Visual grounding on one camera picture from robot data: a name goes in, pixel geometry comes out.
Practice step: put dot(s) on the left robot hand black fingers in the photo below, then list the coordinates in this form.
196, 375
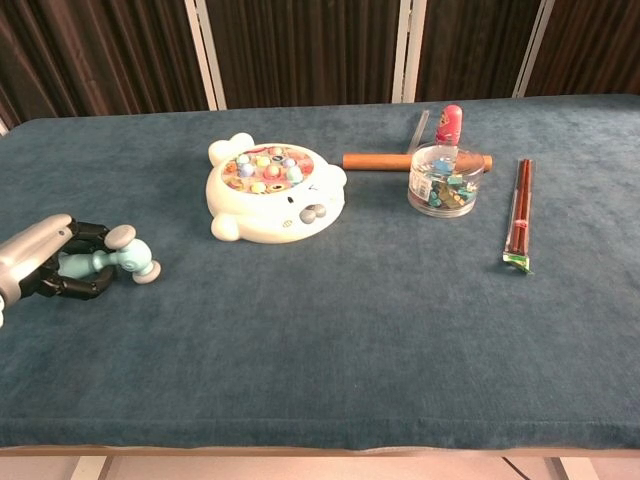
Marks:
35, 245

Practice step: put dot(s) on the light blue toy hammer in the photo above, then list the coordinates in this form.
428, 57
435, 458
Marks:
131, 257

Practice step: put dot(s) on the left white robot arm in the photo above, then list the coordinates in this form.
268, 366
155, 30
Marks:
2, 317

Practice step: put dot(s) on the cream whack-a-mole toy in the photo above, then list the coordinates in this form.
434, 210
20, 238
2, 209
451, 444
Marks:
270, 215

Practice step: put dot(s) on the white table leg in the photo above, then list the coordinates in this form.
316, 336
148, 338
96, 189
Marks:
90, 469
570, 470

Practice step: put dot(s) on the blue felt table cloth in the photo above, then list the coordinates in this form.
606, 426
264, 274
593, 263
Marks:
320, 340

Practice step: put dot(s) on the wooden rolling pin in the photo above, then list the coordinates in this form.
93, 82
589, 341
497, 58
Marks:
375, 161

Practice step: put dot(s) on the clear glass tube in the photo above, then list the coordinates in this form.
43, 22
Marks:
421, 130

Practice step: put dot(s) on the clear jar of binder clips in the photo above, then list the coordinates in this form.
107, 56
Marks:
445, 192

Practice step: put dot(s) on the pink doll figurine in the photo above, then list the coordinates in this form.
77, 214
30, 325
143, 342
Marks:
448, 122

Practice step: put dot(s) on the packaged red chopsticks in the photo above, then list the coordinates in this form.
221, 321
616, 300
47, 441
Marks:
521, 210

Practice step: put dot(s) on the white partition frame post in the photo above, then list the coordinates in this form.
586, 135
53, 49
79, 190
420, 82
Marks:
206, 55
532, 50
407, 50

